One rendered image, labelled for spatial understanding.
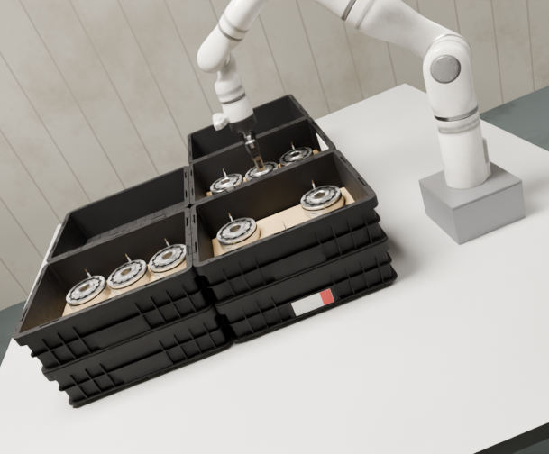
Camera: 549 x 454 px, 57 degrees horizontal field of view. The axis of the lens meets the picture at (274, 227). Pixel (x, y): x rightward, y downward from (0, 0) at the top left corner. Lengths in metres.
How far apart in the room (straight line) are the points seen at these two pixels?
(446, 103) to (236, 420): 0.77
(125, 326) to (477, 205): 0.81
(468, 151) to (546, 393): 0.53
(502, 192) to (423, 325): 0.36
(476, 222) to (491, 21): 2.38
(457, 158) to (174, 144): 2.13
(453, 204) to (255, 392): 0.59
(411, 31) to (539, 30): 2.57
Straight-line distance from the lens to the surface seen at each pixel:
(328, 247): 1.06
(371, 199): 1.03
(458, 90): 1.13
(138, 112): 3.01
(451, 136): 1.17
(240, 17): 1.25
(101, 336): 1.14
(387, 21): 1.13
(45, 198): 3.26
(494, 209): 1.23
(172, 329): 1.11
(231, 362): 1.13
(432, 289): 1.13
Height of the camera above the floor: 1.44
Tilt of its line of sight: 29 degrees down
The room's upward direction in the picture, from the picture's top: 22 degrees counter-clockwise
